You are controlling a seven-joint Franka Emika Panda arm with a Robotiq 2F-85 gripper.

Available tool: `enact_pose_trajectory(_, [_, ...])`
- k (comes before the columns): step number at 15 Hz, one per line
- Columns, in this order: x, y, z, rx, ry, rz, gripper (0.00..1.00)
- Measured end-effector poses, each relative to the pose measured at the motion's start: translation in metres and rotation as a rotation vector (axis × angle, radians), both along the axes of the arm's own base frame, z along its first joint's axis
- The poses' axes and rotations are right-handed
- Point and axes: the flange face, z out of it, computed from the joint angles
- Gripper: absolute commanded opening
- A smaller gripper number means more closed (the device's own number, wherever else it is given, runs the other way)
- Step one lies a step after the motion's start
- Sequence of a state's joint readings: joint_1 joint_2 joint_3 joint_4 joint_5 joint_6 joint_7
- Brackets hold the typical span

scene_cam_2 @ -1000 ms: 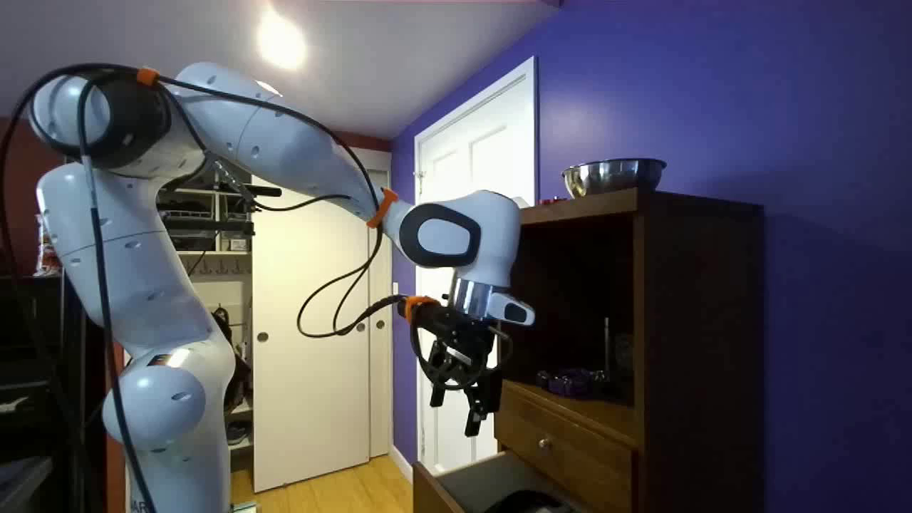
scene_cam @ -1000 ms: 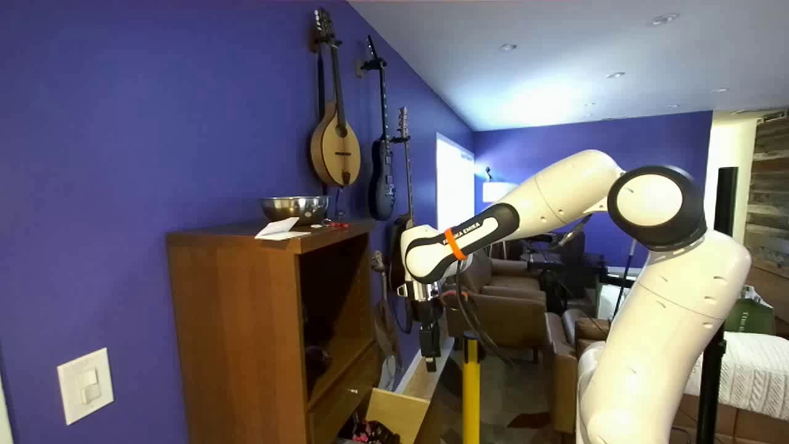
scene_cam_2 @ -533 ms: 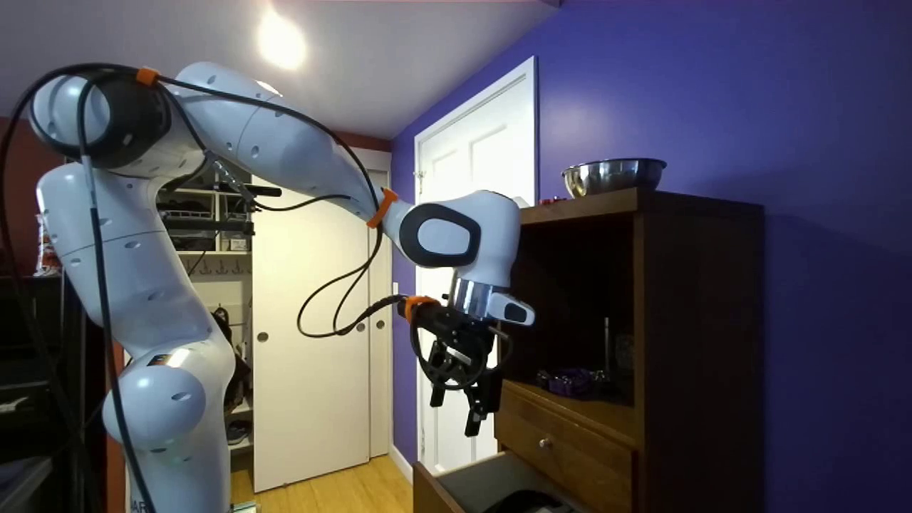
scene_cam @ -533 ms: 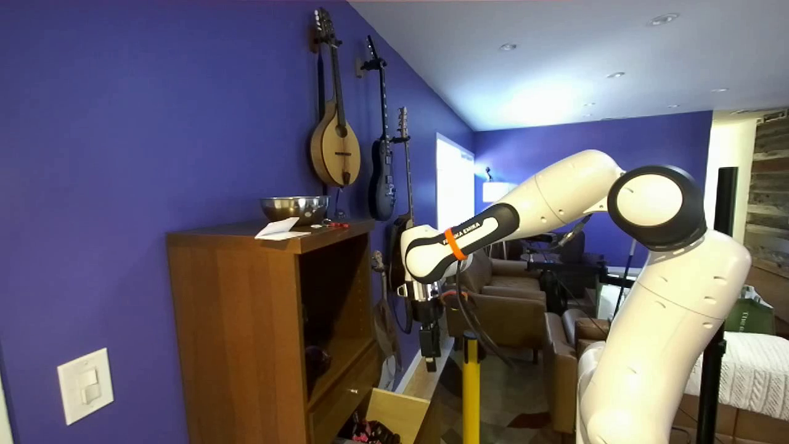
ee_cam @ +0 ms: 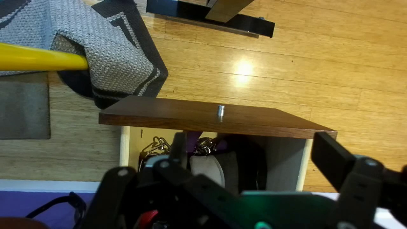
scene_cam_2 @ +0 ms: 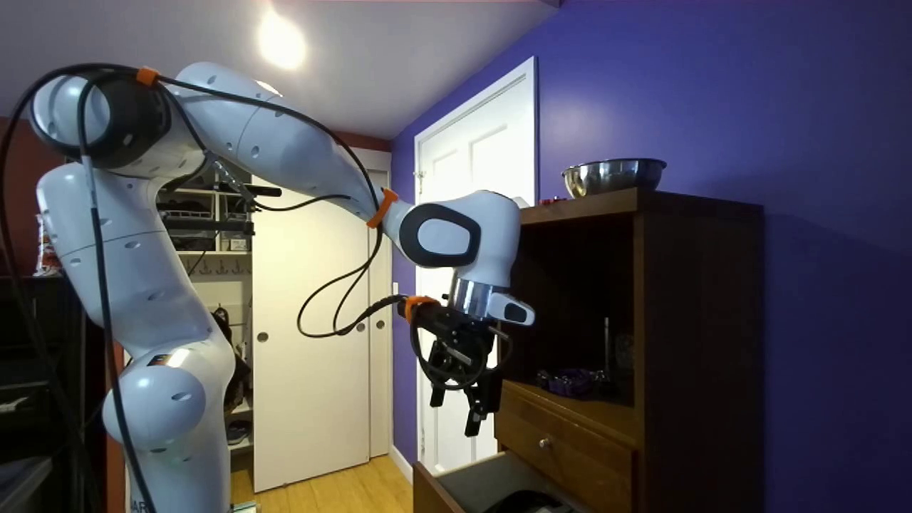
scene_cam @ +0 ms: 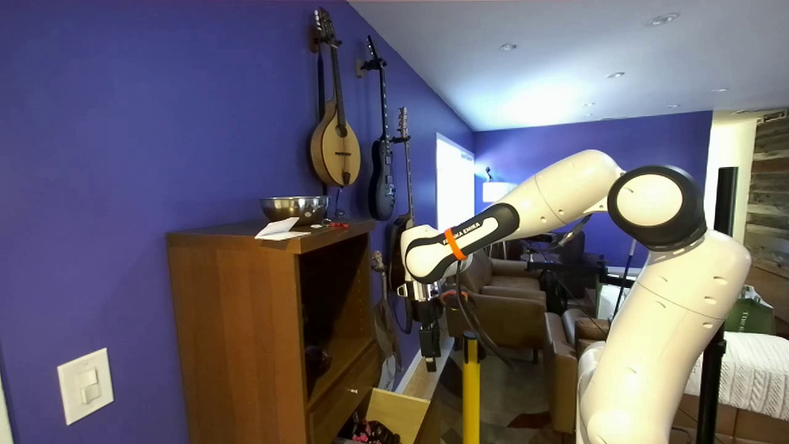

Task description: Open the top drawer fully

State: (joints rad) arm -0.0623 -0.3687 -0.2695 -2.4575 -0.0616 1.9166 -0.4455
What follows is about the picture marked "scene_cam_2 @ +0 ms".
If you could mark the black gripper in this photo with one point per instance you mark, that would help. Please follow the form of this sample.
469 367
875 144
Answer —
459 344

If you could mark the wooden drawer with metal knob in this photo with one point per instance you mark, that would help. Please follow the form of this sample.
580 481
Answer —
572 457

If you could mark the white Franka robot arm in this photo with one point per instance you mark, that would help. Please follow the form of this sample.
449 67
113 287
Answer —
151 286

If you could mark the wooden drawer with dark content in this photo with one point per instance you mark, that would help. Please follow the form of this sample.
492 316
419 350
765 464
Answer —
465 486

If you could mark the narrow white closet door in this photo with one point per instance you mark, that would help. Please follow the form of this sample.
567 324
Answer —
381 389

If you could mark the round door knob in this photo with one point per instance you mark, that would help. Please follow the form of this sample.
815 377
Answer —
381 329
261 336

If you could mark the purple item on shelf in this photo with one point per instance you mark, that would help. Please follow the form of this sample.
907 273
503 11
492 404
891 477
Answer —
572 381

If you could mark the small red items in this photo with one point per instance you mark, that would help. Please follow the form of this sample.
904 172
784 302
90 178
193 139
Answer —
547 199

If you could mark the dark hanging bag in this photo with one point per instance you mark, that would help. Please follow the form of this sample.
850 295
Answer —
238 366

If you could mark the dark wooden cabinet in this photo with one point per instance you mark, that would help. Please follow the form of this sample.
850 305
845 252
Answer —
700 359

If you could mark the white panelled door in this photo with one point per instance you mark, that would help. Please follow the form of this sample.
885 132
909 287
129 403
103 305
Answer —
485 144

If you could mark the steel mixing bowl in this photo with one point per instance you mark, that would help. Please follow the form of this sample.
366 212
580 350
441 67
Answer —
613 173

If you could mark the cluttered closet shelving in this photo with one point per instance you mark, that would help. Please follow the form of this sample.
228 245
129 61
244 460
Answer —
204 223

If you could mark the round ceiling light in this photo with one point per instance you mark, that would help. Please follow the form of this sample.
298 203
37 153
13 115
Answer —
284 41

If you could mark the black side furniture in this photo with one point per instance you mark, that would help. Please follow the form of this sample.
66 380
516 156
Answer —
43 399

